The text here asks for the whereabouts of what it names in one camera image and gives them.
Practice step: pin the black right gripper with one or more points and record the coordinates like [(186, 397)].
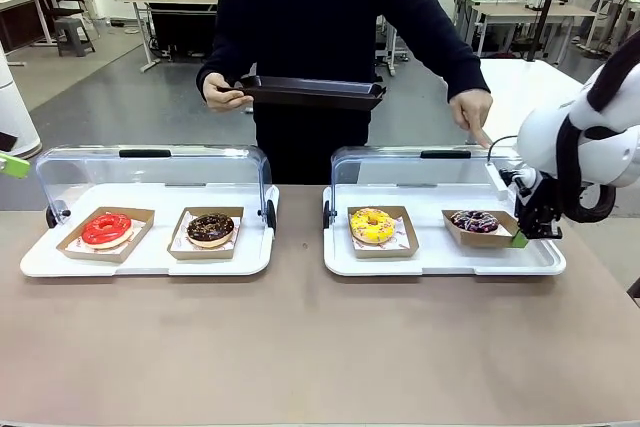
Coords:
[(534, 202)]

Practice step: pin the cardboard box of dark sprinkled donut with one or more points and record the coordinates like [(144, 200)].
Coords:
[(480, 241)]

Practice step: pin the dark donut with coloured sprinkles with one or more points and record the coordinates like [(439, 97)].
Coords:
[(465, 224)]

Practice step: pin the brown plastic serving tray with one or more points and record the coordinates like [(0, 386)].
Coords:
[(310, 91)]

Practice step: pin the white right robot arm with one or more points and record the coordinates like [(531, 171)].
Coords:
[(545, 132)]

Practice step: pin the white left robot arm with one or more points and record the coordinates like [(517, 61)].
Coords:
[(15, 107)]

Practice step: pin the person's left forearm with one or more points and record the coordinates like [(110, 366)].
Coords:
[(467, 69)]

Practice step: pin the person's right forearm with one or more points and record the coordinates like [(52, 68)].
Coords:
[(212, 64)]

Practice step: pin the paper liner under red donut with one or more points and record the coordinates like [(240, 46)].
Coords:
[(74, 246)]

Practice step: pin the red glazed donut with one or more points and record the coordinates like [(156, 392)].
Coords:
[(97, 234)]

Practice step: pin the cardboard box of yellow donut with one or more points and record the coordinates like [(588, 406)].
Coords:
[(407, 227)]

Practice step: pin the paper liner under yellow donut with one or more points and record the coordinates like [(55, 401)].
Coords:
[(400, 242)]

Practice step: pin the cardboard box of red donut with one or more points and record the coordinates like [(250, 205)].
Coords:
[(137, 227)]

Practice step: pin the yellow sprinkled donut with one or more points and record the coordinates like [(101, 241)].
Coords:
[(362, 229)]

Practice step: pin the cardboard box of chocolate donut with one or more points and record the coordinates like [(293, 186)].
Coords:
[(200, 253)]

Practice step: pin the chocolate donut with brown crumbs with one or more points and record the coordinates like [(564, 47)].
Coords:
[(210, 237)]

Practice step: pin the paper liner under chocolate donut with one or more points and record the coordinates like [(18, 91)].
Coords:
[(238, 228)]

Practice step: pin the person's dark Fila sweater torso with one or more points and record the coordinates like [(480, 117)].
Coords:
[(310, 22)]

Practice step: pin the person's left hand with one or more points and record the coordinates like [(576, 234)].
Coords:
[(472, 109)]

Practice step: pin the person's right hand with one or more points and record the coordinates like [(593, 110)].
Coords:
[(222, 97)]

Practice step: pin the white display tray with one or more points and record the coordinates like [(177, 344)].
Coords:
[(145, 267), (435, 264)]

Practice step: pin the grey plastic stool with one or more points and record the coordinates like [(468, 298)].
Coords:
[(74, 37)]

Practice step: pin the white table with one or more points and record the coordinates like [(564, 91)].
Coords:
[(530, 87)]

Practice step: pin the black tripod stand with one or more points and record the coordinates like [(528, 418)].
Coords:
[(547, 2)]

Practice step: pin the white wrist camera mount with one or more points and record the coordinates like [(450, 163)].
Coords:
[(529, 179)]

